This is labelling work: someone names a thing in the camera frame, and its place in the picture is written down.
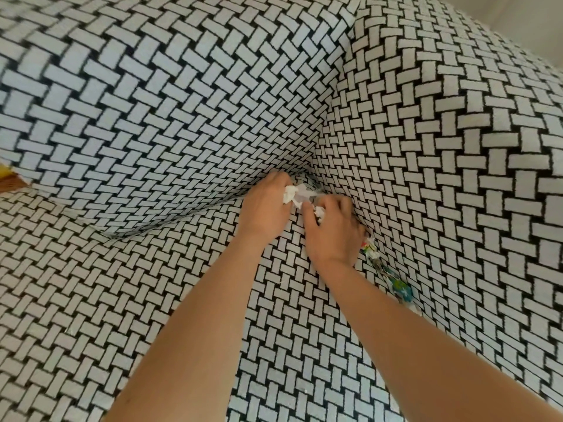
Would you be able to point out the person's left hand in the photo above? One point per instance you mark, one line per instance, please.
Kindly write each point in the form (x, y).
(261, 210)

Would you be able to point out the person's right hand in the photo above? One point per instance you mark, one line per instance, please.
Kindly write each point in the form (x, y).
(332, 237)

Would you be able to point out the person's left fingers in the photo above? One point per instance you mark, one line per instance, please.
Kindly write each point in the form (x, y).
(275, 182)

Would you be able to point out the person's right fingers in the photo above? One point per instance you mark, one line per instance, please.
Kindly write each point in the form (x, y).
(330, 204)

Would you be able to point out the small white tissue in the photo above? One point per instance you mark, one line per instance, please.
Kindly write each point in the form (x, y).
(319, 213)

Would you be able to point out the large white tissue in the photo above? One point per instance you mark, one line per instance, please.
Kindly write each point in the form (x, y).
(294, 195)

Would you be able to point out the person's left forearm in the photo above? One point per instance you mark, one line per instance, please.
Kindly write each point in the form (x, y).
(206, 329)

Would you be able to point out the person's right forearm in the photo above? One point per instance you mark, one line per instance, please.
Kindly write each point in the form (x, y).
(404, 347)

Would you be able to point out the white red green wrapper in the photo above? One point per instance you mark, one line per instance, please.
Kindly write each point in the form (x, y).
(370, 249)

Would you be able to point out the clear blue green plastic wrapper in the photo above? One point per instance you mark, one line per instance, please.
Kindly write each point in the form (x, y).
(399, 287)

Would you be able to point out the black white woven-pattern sofa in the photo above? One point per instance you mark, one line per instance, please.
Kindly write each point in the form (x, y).
(440, 180)

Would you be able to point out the black white woven-pattern back cushion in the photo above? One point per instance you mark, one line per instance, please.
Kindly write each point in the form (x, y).
(167, 105)

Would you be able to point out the orange yellow object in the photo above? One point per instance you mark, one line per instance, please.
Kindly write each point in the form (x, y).
(9, 179)

